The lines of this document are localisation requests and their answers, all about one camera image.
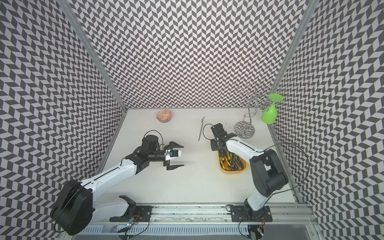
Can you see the yellow combination pliers in box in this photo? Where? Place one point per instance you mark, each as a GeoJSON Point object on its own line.
{"type": "Point", "coordinates": [224, 160]}

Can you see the orange patterned small bowl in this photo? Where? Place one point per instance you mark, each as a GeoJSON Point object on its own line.
{"type": "Point", "coordinates": [164, 116]}

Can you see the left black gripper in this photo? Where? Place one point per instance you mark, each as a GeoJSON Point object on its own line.
{"type": "Point", "coordinates": [169, 167]}

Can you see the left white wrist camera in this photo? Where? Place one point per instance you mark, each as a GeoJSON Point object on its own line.
{"type": "Point", "coordinates": [173, 153]}

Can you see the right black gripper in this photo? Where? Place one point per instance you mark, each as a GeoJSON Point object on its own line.
{"type": "Point", "coordinates": [214, 147]}

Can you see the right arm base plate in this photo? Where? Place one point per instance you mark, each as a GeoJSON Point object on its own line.
{"type": "Point", "coordinates": [243, 213]}

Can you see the yellow plastic storage box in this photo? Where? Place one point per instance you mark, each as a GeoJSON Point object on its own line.
{"type": "Point", "coordinates": [234, 172]}

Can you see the orange cutter pliers in box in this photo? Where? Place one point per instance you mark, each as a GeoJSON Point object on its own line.
{"type": "Point", "coordinates": [235, 163]}

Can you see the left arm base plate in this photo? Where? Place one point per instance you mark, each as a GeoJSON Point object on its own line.
{"type": "Point", "coordinates": [143, 212]}

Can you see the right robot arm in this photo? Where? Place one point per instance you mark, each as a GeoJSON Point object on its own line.
{"type": "Point", "coordinates": [268, 173]}

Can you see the aluminium front rail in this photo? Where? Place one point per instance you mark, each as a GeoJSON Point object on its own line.
{"type": "Point", "coordinates": [276, 213]}

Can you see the silver metal fork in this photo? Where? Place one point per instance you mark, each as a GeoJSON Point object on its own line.
{"type": "Point", "coordinates": [201, 129]}

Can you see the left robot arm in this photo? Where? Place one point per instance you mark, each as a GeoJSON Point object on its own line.
{"type": "Point", "coordinates": [77, 204]}

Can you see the chrome wire cup stand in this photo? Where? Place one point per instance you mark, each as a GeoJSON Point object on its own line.
{"type": "Point", "coordinates": [256, 100]}

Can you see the green plastic goblet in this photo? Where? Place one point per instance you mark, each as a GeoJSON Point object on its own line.
{"type": "Point", "coordinates": [270, 113]}

